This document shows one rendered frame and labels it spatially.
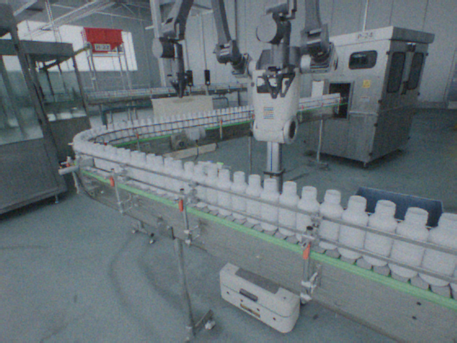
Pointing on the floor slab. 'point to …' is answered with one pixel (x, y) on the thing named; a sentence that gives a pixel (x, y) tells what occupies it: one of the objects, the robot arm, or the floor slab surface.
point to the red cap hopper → (93, 36)
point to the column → (159, 36)
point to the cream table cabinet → (188, 105)
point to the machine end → (372, 93)
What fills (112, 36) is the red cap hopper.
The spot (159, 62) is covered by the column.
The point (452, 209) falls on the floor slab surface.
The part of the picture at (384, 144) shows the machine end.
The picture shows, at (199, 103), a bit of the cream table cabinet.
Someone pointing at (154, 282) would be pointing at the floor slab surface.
